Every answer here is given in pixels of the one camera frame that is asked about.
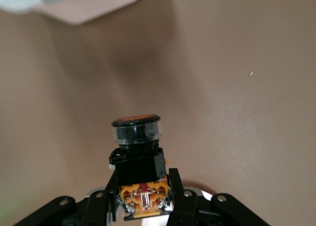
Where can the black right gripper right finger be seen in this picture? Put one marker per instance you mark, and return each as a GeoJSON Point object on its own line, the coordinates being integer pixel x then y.
{"type": "Point", "coordinates": [187, 208]}

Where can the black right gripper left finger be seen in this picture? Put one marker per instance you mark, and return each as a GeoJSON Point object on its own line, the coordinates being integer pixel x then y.
{"type": "Point", "coordinates": [98, 208]}

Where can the orange push-button switch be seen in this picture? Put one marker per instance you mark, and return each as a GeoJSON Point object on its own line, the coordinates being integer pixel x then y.
{"type": "Point", "coordinates": [138, 166]}

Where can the white lidded storage box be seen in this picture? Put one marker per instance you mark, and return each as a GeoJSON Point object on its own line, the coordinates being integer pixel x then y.
{"type": "Point", "coordinates": [98, 4]}

